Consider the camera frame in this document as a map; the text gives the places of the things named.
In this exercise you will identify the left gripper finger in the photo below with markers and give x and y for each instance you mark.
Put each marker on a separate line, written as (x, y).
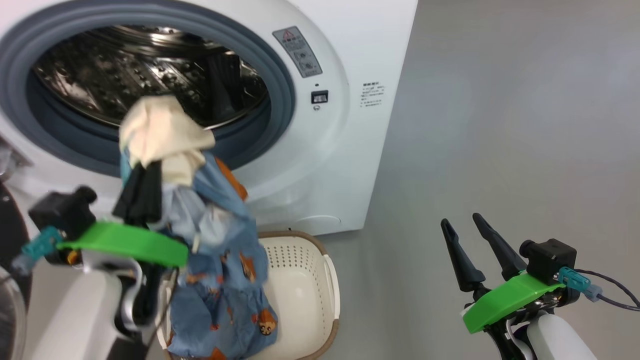
(152, 195)
(129, 200)

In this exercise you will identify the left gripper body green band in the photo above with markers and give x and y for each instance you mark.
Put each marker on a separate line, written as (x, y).
(130, 242)

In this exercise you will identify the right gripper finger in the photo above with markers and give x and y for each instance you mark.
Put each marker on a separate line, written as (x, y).
(505, 255)
(465, 265)

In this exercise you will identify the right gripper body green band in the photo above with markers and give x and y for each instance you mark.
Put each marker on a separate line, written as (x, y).
(505, 302)

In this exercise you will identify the pale blue garment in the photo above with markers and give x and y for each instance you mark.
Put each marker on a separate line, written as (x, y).
(200, 220)

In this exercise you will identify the cream garment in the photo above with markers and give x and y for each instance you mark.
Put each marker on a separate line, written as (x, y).
(160, 130)

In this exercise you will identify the blue fox-print garment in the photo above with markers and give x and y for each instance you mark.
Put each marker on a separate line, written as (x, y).
(225, 295)

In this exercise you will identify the black round glass washer door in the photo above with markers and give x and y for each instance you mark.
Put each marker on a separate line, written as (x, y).
(10, 235)

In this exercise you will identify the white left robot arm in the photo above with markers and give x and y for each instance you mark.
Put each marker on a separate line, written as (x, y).
(70, 315)

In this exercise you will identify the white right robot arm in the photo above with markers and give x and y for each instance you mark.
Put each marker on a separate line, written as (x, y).
(555, 340)

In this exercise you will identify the metal door hinge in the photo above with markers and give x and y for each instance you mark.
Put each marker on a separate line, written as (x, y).
(10, 157)

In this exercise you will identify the white front-load washing machine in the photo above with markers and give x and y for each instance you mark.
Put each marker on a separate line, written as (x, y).
(350, 165)

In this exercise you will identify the grey rubber door gasket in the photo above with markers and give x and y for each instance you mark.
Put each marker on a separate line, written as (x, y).
(280, 90)

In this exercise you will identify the cream perforated laundry basket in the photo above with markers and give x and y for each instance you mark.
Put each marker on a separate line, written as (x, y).
(300, 290)

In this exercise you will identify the steel washer drum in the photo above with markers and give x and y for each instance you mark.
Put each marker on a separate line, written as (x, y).
(100, 70)

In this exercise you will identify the round white filter cover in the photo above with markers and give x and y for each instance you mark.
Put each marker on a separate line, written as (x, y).
(320, 224)

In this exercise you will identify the grey warning sticker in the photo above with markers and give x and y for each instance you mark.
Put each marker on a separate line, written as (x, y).
(298, 52)

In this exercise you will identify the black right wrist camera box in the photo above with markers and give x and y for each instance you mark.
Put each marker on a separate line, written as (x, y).
(550, 260)

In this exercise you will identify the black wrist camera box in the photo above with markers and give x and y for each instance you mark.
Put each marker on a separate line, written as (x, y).
(62, 212)
(550, 260)

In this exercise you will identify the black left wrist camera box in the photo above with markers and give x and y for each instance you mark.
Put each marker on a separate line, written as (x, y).
(62, 212)

